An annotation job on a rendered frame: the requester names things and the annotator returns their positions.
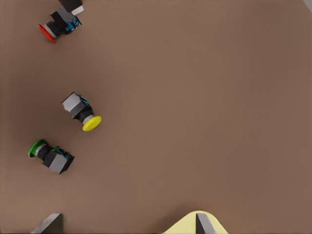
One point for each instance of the red push-button switch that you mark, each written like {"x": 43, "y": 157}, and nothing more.
{"x": 57, "y": 25}

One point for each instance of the pale finger of the left gripper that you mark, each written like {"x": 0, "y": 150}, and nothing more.
{"x": 72, "y": 5}

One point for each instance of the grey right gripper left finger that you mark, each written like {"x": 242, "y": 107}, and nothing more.
{"x": 51, "y": 224}

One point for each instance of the yellow tray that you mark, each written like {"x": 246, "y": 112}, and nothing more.
{"x": 219, "y": 226}

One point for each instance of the yellow push-button switch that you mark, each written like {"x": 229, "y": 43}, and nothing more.
{"x": 81, "y": 111}

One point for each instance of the green push-button switch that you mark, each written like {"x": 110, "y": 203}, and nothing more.
{"x": 51, "y": 157}

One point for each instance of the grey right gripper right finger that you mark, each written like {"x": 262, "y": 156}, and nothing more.
{"x": 203, "y": 225}

